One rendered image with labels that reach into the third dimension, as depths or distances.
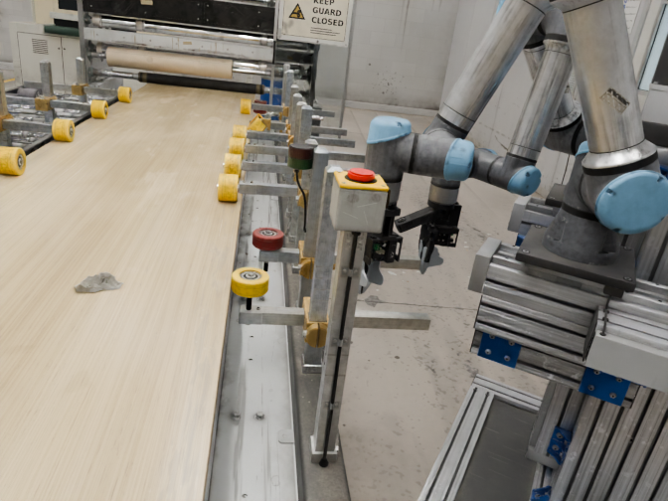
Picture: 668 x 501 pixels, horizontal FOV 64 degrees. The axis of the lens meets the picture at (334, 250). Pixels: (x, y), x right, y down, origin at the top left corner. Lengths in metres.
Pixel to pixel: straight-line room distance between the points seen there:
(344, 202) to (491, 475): 1.26
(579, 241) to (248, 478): 0.79
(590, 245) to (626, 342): 0.20
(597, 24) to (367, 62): 9.29
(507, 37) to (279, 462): 0.91
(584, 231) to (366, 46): 9.16
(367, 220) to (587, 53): 0.45
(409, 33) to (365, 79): 1.08
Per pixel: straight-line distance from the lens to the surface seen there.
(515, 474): 1.87
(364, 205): 0.75
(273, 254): 1.39
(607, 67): 0.98
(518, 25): 1.09
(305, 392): 1.17
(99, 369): 0.90
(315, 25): 3.77
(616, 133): 1.00
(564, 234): 1.18
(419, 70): 10.34
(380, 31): 10.19
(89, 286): 1.13
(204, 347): 0.93
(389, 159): 0.97
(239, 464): 1.12
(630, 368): 1.13
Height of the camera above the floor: 1.42
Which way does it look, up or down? 23 degrees down
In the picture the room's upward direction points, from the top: 7 degrees clockwise
